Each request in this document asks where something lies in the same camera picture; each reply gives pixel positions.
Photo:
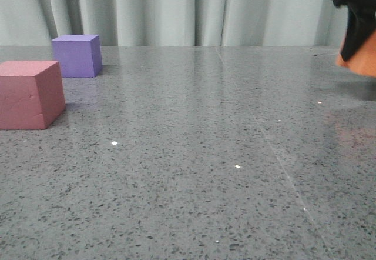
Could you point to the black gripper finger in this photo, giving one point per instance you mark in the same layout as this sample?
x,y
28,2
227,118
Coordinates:
x,y
361,24

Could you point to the orange foam cube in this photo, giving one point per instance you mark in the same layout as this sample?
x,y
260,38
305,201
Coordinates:
x,y
363,61

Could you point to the pale green curtain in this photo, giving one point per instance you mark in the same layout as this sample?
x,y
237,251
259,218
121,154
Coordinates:
x,y
175,22

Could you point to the purple foam cube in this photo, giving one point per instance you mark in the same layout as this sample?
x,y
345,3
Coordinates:
x,y
79,56

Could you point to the pink foam cube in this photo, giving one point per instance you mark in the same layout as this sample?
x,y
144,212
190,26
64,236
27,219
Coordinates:
x,y
32,94

